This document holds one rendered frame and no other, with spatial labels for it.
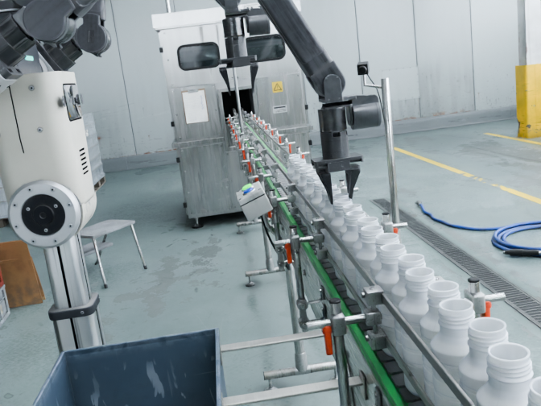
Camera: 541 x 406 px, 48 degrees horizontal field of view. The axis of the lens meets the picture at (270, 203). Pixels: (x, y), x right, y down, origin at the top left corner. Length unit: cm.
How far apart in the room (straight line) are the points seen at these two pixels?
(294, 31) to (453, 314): 73
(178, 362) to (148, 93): 1037
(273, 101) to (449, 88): 680
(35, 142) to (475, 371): 106
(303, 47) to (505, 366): 82
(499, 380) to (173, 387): 83
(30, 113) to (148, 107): 1013
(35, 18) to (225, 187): 490
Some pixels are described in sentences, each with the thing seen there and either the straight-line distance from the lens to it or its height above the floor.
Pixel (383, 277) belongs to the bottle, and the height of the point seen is 113.
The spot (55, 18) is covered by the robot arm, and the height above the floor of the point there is 158.
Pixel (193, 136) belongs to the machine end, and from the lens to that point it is 597.
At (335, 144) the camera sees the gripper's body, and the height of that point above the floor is 128.
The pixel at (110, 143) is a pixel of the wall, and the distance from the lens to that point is 1166.
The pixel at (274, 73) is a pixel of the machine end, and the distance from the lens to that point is 598.
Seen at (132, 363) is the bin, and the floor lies 90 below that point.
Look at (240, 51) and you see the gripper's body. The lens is 168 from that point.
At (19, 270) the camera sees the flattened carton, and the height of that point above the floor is 28.
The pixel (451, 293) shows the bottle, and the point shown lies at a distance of 74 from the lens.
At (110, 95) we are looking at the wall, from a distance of 1160.
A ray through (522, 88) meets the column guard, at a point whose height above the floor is 76.
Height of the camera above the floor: 143
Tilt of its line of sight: 12 degrees down
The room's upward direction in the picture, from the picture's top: 7 degrees counter-clockwise
